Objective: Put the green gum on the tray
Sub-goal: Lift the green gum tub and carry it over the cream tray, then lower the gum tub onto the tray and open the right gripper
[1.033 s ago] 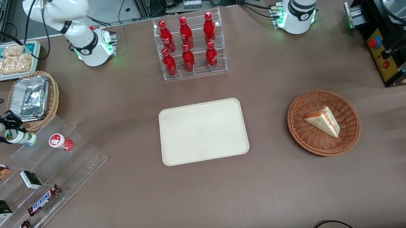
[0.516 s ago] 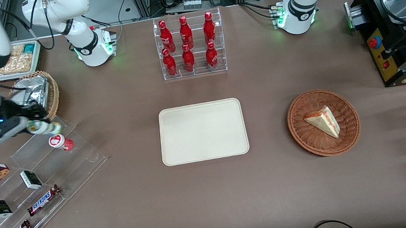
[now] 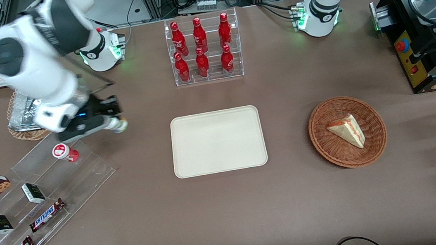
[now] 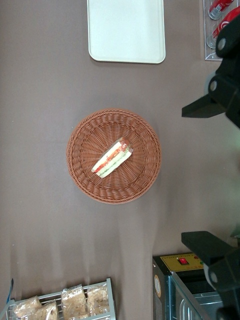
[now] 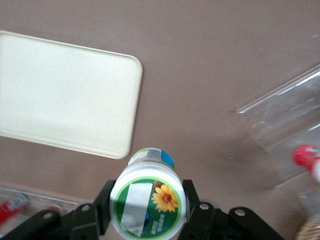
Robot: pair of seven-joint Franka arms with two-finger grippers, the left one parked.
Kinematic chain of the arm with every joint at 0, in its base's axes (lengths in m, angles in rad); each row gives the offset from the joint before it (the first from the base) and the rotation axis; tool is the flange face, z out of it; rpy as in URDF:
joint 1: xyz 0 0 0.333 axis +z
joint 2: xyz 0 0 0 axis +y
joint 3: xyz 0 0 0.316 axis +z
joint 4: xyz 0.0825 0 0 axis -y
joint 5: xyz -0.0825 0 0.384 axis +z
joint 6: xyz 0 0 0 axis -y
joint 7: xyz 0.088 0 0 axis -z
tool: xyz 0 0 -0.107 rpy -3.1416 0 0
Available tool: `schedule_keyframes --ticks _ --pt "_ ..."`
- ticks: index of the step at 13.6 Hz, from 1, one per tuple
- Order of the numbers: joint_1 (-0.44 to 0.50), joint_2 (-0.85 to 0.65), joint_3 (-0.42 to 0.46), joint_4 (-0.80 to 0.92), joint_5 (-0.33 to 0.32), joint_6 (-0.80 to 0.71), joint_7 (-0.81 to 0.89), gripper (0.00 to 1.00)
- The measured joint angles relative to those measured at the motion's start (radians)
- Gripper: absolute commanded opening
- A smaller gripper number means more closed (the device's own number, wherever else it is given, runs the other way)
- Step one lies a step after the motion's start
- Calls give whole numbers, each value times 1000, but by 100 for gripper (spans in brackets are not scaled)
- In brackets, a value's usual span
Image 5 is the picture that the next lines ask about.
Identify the red cola bottle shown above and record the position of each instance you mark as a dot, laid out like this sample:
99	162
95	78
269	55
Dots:
11	211
55	208

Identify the clear acrylic stepped stand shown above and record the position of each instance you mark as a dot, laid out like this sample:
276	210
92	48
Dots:
282	112

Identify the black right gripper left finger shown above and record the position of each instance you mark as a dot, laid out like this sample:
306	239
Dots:
82	222

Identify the red lid gum bottle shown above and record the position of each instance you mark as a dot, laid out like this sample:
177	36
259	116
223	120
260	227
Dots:
305	155

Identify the cream plastic tray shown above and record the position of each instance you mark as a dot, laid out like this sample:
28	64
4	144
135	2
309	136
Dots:
65	95

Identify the green lid gum bottle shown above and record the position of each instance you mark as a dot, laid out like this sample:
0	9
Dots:
147	200

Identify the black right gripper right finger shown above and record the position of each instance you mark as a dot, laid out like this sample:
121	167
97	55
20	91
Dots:
212	225

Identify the light wicker basket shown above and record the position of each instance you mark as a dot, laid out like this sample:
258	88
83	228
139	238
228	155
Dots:
310	230

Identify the clear acrylic bottle rack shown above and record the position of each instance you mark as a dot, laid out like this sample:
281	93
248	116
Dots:
37	197

